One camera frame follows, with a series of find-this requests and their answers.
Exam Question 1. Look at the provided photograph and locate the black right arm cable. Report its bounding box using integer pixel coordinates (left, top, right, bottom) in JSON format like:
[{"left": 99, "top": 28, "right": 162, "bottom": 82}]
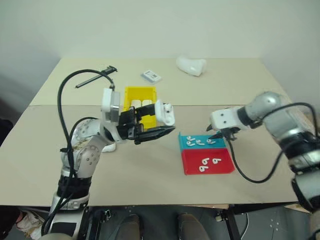
[{"left": 226, "top": 101, "right": 319, "bottom": 184}]

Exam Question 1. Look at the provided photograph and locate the teal plastic tray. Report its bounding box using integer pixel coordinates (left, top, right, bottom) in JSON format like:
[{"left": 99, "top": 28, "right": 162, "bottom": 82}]
[{"left": 177, "top": 131, "right": 227, "bottom": 152}]

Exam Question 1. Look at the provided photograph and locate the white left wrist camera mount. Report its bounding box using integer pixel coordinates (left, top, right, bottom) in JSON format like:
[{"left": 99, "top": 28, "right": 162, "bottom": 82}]
[{"left": 100, "top": 87, "right": 124, "bottom": 126}]

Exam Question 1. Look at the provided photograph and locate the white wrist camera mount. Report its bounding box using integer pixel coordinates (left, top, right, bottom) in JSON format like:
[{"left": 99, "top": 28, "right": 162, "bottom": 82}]
[
  {"left": 209, "top": 107, "right": 242, "bottom": 131},
  {"left": 100, "top": 87, "right": 124, "bottom": 126}
]

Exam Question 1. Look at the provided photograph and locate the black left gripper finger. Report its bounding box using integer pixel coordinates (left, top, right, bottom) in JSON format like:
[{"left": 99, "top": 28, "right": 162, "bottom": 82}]
[
  {"left": 136, "top": 103, "right": 158, "bottom": 119},
  {"left": 134, "top": 126, "right": 176, "bottom": 146}
]

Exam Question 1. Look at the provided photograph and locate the yellow plastic bin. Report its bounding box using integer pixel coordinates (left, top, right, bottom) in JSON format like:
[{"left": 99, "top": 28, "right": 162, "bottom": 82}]
[{"left": 121, "top": 86, "right": 159, "bottom": 131}]

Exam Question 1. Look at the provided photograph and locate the black table leg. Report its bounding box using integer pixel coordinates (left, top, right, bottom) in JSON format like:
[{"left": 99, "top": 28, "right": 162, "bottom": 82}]
[
  {"left": 226, "top": 204, "right": 243, "bottom": 240},
  {"left": 76, "top": 206, "right": 106, "bottom": 240}
]

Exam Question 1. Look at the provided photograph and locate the black rod tool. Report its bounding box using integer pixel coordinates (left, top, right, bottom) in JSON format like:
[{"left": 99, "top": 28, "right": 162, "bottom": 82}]
[{"left": 74, "top": 65, "right": 118, "bottom": 89}]

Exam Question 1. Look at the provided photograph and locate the white crumpled plastic bag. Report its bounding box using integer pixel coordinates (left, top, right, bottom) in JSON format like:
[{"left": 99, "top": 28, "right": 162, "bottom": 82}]
[{"left": 175, "top": 55, "right": 208, "bottom": 77}]

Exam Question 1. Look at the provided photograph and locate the red plastic tray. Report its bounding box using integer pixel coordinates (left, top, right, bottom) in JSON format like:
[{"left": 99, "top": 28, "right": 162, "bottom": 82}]
[{"left": 180, "top": 147, "right": 236, "bottom": 176}]

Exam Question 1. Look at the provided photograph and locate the thin white cable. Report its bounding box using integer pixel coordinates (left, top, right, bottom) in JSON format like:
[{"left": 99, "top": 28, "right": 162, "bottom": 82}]
[{"left": 243, "top": 212, "right": 251, "bottom": 236}]

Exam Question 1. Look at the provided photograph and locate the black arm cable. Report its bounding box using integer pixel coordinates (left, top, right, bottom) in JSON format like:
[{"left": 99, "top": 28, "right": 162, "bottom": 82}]
[
  {"left": 226, "top": 101, "right": 319, "bottom": 184},
  {"left": 41, "top": 69, "right": 116, "bottom": 237}
]

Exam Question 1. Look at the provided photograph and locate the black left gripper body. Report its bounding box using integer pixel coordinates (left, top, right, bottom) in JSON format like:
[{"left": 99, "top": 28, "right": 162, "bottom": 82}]
[{"left": 116, "top": 106, "right": 146, "bottom": 145}]

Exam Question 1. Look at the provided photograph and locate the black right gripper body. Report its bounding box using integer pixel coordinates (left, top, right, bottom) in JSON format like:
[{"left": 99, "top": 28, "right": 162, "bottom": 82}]
[{"left": 219, "top": 126, "right": 241, "bottom": 142}]

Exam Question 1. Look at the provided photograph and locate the small white card box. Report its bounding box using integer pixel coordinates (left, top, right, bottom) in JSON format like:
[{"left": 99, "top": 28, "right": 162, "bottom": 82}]
[{"left": 141, "top": 69, "right": 163, "bottom": 84}]

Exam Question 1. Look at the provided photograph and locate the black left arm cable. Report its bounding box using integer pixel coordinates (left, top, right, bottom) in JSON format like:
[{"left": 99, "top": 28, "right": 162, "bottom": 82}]
[{"left": 41, "top": 69, "right": 116, "bottom": 237}]

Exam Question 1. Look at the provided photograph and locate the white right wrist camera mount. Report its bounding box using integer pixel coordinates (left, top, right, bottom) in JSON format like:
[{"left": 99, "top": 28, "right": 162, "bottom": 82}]
[{"left": 209, "top": 107, "right": 242, "bottom": 131}]

